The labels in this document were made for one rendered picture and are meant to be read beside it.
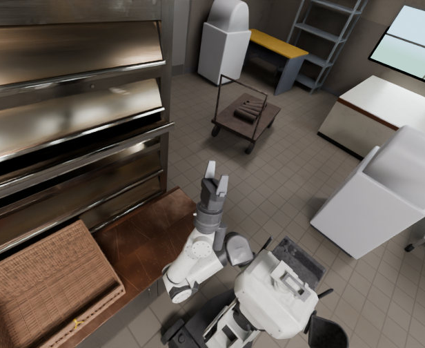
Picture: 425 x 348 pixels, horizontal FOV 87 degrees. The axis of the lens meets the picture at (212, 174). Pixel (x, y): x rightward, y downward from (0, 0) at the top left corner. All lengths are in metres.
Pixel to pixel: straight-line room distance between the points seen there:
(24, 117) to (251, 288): 1.09
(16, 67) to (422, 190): 2.63
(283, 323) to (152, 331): 1.44
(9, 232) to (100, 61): 0.96
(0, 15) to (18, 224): 0.94
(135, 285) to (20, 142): 1.04
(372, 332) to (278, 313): 2.02
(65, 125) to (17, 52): 0.31
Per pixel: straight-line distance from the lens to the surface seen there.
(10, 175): 1.20
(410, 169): 2.42
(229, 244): 0.92
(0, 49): 1.06
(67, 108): 1.19
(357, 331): 2.80
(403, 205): 2.50
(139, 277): 1.69
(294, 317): 0.93
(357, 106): 4.35
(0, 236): 1.55
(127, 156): 1.48
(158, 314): 2.22
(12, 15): 1.03
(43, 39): 1.08
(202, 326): 2.05
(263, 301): 0.92
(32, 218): 1.52
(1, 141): 1.18
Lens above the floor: 2.18
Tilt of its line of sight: 46 degrees down
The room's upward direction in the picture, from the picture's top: 14 degrees clockwise
